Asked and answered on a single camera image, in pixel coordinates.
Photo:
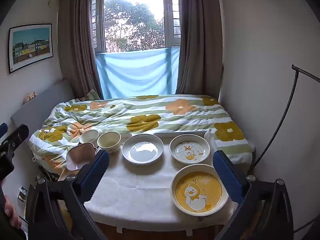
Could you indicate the grey headboard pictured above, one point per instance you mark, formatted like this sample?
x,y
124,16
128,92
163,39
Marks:
x,y
40,105

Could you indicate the window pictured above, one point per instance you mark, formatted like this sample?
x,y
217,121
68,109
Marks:
x,y
135,17

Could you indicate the plain white plate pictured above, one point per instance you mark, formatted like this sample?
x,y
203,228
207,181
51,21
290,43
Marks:
x,y
142,150

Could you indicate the person's left hand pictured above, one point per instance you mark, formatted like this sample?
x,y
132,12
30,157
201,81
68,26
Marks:
x,y
11,211

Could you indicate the yellow duck print plate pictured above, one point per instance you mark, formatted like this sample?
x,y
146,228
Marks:
x,y
197,190

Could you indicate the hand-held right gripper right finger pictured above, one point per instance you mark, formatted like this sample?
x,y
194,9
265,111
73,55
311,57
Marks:
x,y
227,177

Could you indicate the green striped pillow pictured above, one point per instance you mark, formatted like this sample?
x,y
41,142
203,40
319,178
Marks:
x,y
91,95

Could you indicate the framed wall poster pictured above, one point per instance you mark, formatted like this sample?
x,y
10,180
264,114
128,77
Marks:
x,y
31,46

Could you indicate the cream bowl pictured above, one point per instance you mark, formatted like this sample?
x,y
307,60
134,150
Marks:
x,y
108,141

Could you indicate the wall socket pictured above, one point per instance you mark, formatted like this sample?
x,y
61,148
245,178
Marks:
x,y
22,193

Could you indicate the black floor lamp stand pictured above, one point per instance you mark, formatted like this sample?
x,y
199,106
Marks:
x,y
295,80

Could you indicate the pink bear-shaped dish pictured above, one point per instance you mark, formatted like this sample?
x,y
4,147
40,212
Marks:
x,y
81,155

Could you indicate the light blue window cloth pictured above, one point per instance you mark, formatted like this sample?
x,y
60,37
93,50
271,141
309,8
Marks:
x,y
135,75

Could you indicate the white bowl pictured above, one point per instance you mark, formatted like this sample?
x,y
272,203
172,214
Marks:
x,y
88,136

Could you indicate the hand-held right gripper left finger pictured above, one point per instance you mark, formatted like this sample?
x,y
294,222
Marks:
x,y
96,172

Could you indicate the floral striped blanket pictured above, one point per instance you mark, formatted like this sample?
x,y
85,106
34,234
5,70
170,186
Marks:
x,y
150,122

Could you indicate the white rectangular tray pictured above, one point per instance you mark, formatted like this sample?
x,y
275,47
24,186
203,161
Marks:
x,y
180,134

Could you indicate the brown curtain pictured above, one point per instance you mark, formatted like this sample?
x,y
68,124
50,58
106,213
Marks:
x,y
200,42
77,42

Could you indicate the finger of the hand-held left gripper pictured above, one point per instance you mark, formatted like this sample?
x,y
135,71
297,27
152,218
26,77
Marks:
x,y
3,129
17,135

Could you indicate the white duck print plate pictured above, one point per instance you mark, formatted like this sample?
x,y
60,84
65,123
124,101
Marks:
x,y
190,148

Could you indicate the person's left forearm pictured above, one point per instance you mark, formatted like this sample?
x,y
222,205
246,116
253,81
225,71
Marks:
x,y
8,230

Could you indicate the white floral tablecloth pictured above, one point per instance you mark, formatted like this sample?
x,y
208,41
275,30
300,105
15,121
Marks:
x,y
140,187

